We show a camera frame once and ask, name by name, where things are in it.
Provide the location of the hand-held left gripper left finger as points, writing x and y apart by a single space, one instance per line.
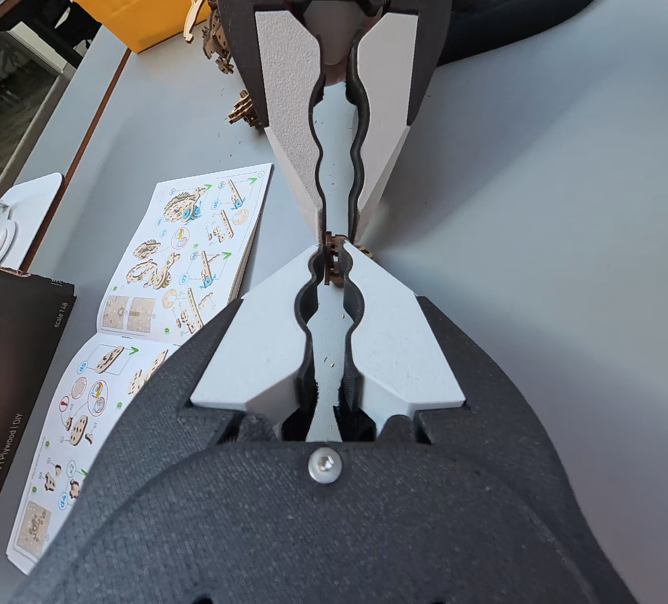
245 353

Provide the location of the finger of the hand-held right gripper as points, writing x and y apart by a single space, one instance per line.
389 92
287 92

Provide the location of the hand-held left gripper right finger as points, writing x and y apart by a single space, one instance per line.
407 353

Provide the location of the small wooden gear assembly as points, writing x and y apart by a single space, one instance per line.
335 259

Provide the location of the grey desk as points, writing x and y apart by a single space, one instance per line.
522 196

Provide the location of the person's right hand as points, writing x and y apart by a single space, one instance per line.
336 74

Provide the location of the small wooden part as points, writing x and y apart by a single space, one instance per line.
244 110

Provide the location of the wooden model assembly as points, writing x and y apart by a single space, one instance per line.
219 40

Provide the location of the curved plywood piece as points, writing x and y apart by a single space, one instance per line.
197 8

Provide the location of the white instruction booklet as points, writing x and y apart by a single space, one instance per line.
172 259

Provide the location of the black model kit box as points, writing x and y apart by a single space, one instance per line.
31 353

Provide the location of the white flat stand base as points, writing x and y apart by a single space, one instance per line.
36 212

